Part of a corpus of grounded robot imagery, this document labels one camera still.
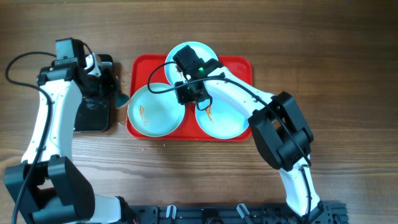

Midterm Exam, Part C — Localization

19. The red plastic tray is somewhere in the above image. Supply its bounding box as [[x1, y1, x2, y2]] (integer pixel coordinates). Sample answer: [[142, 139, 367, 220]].
[[126, 54, 253, 142]]

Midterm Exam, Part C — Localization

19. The light blue plate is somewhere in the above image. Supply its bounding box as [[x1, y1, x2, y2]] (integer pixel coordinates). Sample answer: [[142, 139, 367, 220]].
[[164, 41, 218, 86], [127, 83, 185, 138], [195, 97, 249, 139]]

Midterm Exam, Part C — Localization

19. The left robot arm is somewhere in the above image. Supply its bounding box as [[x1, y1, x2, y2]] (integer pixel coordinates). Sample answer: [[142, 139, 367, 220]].
[[4, 38, 139, 223]]

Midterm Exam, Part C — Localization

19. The green scouring sponge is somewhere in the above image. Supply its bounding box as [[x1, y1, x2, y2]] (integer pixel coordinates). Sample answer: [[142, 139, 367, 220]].
[[115, 93, 131, 109]]

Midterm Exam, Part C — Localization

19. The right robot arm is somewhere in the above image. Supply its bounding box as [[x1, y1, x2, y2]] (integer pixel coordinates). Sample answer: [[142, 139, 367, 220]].
[[171, 45, 321, 223]]

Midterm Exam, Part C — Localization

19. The black rectangular tray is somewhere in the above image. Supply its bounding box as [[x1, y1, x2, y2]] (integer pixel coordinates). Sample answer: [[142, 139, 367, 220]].
[[73, 54, 114, 133]]

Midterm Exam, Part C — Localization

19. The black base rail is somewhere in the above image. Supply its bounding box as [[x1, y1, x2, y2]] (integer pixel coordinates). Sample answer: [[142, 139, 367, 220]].
[[130, 202, 349, 224]]

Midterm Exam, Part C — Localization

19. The light blue plate top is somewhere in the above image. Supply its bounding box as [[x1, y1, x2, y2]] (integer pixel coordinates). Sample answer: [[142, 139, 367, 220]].
[[164, 41, 218, 86]]

